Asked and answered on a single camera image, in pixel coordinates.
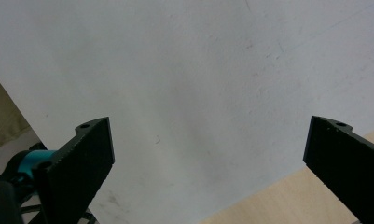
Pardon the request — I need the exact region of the olive cloth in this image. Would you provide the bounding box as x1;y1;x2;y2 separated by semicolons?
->
0;68;32;154

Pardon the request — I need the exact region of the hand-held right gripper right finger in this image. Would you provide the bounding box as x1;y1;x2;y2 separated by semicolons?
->
302;115;374;224

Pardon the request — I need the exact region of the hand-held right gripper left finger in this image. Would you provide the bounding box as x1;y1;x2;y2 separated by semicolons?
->
35;117;116;224

